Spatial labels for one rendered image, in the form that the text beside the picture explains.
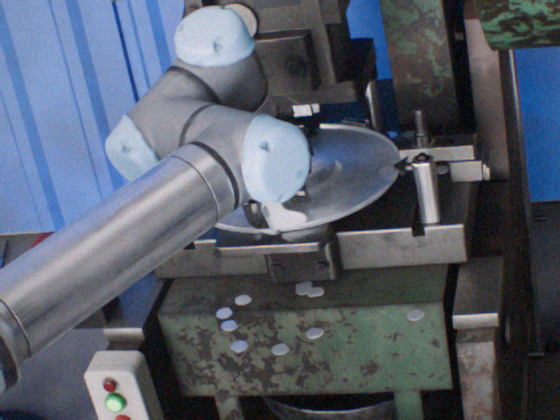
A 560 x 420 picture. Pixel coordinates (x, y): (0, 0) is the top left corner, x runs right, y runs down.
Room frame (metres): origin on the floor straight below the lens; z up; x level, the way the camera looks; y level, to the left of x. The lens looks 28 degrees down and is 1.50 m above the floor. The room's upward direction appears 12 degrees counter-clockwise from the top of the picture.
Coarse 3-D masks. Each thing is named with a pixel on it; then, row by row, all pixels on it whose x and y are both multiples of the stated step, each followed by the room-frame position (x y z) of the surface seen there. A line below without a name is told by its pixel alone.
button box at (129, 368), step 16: (112, 352) 1.35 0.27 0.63; (128, 352) 1.34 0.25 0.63; (96, 368) 1.32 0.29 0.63; (112, 368) 1.31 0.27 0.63; (128, 368) 1.31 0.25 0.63; (144, 368) 1.33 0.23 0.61; (96, 384) 1.31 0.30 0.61; (128, 384) 1.30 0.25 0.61; (144, 384) 1.32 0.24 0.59; (96, 400) 1.32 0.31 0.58; (128, 400) 1.30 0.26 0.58; (144, 400) 1.30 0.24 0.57; (112, 416) 1.31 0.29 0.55; (128, 416) 1.30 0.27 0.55; (144, 416) 1.30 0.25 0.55; (160, 416) 1.33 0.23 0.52
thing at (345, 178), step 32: (320, 128) 1.58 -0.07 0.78; (352, 128) 1.56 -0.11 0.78; (320, 160) 1.47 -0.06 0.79; (352, 160) 1.46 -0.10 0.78; (384, 160) 1.44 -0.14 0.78; (320, 192) 1.39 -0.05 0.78; (352, 192) 1.37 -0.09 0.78; (384, 192) 1.36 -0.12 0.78; (224, 224) 1.35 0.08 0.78; (320, 224) 1.31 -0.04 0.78
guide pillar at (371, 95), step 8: (368, 88) 1.60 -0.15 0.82; (376, 88) 1.61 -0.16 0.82; (368, 96) 1.60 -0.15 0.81; (376, 96) 1.60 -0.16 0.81; (368, 104) 1.60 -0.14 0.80; (376, 104) 1.60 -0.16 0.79; (368, 112) 1.60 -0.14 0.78; (376, 112) 1.60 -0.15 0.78; (376, 120) 1.60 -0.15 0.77; (376, 128) 1.60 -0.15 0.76
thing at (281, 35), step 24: (216, 0) 1.51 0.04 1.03; (240, 0) 1.50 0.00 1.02; (264, 0) 1.49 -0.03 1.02; (288, 0) 1.48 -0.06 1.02; (312, 0) 1.47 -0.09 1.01; (264, 24) 1.49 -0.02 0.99; (288, 24) 1.49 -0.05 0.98; (312, 24) 1.48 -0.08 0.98; (336, 24) 1.51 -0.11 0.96; (264, 48) 1.47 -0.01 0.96; (288, 48) 1.46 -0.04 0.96; (312, 48) 1.47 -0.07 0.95; (336, 48) 1.49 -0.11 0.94; (264, 72) 1.47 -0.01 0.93; (288, 72) 1.45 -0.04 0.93; (312, 72) 1.45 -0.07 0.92; (336, 72) 1.47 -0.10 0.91
